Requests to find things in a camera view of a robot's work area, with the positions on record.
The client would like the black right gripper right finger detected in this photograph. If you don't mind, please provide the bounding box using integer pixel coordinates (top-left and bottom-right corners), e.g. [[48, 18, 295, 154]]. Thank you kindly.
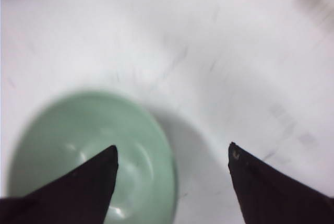
[[228, 143, 333, 223]]

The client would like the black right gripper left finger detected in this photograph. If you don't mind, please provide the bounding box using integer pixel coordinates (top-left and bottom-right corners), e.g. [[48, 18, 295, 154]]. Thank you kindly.
[[1, 145, 118, 223]]

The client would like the green bowl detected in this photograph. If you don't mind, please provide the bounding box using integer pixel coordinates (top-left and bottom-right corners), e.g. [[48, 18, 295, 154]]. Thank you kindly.
[[7, 92, 177, 223]]

